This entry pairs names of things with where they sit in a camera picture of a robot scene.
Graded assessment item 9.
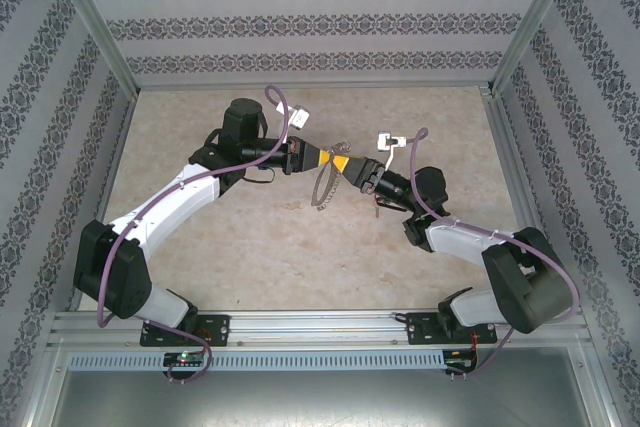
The metal keyring holder with rings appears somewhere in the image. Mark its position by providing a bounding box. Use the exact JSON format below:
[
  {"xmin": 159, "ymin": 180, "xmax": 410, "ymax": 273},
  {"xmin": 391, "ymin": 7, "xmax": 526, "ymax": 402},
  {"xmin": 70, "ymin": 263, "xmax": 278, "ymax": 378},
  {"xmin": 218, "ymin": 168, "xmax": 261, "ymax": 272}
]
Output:
[{"xmin": 309, "ymin": 139, "xmax": 355, "ymax": 211}]

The grey metal panel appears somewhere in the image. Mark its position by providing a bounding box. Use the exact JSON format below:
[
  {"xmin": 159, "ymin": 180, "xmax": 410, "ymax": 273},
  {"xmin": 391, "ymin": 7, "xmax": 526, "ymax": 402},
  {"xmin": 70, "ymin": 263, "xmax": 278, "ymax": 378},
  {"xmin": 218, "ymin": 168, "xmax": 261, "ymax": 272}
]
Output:
[{"xmin": 47, "ymin": 346, "xmax": 609, "ymax": 427}]

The aluminium rail below patterned wall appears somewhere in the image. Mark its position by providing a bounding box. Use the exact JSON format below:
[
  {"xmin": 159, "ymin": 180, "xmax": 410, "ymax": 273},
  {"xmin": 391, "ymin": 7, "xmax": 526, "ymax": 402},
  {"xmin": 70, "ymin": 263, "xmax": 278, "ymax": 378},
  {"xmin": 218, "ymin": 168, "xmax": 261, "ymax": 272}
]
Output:
[{"xmin": 133, "ymin": 79, "xmax": 494, "ymax": 94}]

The aluminium table side rail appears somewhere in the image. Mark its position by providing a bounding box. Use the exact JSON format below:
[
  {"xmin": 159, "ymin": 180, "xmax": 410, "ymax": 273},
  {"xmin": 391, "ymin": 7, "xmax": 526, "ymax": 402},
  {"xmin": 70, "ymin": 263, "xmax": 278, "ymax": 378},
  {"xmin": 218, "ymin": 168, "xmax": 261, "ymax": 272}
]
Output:
[
  {"xmin": 66, "ymin": 91, "xmax": 137, "ymax": 312},
  {"xmin": 479, "ymin": 86, "xmax": 571, "ymax": 308}
]

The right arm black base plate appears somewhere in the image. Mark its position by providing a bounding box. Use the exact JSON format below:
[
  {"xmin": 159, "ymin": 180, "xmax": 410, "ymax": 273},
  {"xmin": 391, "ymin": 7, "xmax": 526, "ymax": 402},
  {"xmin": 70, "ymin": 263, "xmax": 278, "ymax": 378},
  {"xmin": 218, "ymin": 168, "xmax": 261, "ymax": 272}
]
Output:
[{"xmin": 404, "ymin": 310, "xmax": 500, "ymax": 347}]

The aluminium mounting rail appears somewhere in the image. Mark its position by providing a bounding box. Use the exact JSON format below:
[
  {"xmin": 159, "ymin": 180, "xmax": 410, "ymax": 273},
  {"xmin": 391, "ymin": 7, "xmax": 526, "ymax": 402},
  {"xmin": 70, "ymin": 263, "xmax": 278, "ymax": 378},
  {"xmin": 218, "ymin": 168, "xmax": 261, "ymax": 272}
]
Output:
[{"xmin": 48, "ymin": 310, "xmax": 587, "ymax": 349}]

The aluminium corner post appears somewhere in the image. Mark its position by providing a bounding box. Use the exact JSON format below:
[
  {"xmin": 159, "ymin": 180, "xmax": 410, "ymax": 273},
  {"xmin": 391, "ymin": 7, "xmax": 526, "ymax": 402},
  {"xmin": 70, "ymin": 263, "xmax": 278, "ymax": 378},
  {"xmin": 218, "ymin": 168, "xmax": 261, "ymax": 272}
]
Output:
[
  {"xmin": 39, "ymin": 0, "xmax": 140, "ymax": 97},
  {"xmin": 487, "ymin": 0, "xmax": 585, "ymax": 97}
]

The grey slotted cable duct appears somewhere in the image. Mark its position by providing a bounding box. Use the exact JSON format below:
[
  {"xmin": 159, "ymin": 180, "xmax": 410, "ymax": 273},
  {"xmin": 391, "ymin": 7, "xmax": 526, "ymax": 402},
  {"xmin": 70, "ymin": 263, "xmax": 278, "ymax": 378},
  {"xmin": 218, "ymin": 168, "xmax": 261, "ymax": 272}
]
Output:
[{"xmin": 66, "ymin": 349, "xmax": 447, "ymax": 373}]

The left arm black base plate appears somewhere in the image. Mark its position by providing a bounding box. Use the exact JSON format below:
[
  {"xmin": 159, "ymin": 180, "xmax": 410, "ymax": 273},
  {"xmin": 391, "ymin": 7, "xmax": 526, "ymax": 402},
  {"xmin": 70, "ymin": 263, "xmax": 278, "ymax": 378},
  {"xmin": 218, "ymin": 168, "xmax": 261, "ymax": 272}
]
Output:
[{"xmin": 138, "ymin": 313, "xmax": 232, "ymax": 348}]

